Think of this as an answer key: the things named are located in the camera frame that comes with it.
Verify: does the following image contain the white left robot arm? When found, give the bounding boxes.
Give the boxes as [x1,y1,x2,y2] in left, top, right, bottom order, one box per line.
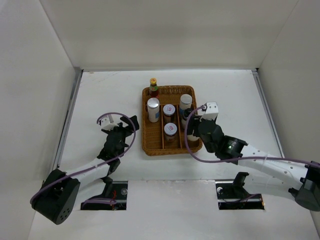
[30,113,140,225]

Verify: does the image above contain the grey cap salt grinder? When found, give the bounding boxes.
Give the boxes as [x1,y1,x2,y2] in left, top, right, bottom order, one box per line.
[187,134,199,142]

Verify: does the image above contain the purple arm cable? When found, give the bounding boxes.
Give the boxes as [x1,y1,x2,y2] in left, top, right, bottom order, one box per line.
[29,112,138,208]
[184,106,320,204]

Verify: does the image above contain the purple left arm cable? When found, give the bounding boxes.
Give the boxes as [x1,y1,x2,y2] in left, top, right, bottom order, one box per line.
[29,112,138,208]

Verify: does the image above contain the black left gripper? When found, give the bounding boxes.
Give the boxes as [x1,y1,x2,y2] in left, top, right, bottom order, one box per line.
[104,116,138,143]

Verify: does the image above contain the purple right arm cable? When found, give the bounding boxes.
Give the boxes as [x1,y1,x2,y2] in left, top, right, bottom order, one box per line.
[184,106,320,204]

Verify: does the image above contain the blue label white pearl bottle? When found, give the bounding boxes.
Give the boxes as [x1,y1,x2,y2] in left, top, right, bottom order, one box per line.
[179,94,193,113]

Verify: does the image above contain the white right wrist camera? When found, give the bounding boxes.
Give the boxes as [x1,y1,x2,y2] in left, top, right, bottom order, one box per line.
[200,101,219,121]

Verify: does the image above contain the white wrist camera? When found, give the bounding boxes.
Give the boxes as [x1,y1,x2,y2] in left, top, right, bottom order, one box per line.
[200,101,219,121]
[98,115,118,131]

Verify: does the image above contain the yellow cap sauce bottle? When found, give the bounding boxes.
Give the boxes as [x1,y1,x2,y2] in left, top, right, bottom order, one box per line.
[149,78,159,98]

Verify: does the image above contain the brown wicker divided basket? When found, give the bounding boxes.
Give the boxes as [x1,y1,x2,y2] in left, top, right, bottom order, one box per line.
[141,85,203,157]

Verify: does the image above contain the red label spice jar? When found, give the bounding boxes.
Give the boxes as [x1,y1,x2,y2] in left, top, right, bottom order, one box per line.
[163,122,178,142]
[162,104,176,124]

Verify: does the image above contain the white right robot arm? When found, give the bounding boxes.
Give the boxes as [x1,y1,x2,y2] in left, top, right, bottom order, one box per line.
[184,116,320,212]

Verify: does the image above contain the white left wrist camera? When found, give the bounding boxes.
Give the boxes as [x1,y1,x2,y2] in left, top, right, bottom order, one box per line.
[98,115,118,131]

